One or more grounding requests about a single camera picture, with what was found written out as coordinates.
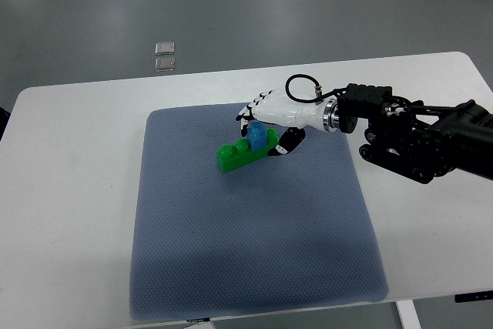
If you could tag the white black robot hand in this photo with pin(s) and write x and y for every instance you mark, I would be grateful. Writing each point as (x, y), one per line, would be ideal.
(276, 108)

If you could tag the blue toy block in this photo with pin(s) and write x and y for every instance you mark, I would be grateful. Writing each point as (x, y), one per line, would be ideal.
(257, 136)

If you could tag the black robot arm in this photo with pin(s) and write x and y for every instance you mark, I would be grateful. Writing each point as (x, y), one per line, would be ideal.
(414, 140)

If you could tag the green four-stud toy block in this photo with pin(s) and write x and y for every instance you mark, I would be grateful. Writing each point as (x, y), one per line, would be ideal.
(232, 156)

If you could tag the upper metal floor plate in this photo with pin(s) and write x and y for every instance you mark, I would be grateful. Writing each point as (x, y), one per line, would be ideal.
(164, 48)

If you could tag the blue-grey mesh mat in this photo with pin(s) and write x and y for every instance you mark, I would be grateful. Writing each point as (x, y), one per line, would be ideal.
(281, 233)

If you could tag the white table leg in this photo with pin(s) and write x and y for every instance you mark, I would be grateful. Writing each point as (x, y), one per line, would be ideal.
(408, 314)

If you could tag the black object at left edge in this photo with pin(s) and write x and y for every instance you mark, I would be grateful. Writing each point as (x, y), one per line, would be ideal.
(4, 118)

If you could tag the black table control panel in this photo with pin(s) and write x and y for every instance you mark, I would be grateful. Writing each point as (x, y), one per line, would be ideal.
(472, 297)

